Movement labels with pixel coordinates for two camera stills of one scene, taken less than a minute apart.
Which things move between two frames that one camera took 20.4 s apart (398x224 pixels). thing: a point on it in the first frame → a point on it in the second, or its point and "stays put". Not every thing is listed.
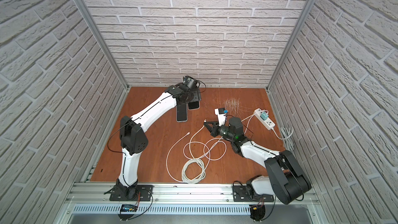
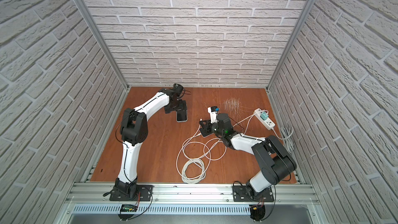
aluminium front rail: x=173 y=194 stays put
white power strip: x=268 y=123 stays put
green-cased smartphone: x=182 y=112 stays put
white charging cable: x=167 y=159 → x=176 y=160
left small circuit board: x=129 y=208 stays put
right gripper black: x=212 y=130 stays put
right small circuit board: x=257 y=212 stays put
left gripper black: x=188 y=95 → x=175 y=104
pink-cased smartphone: x=194 y=105 → x=204 y=133
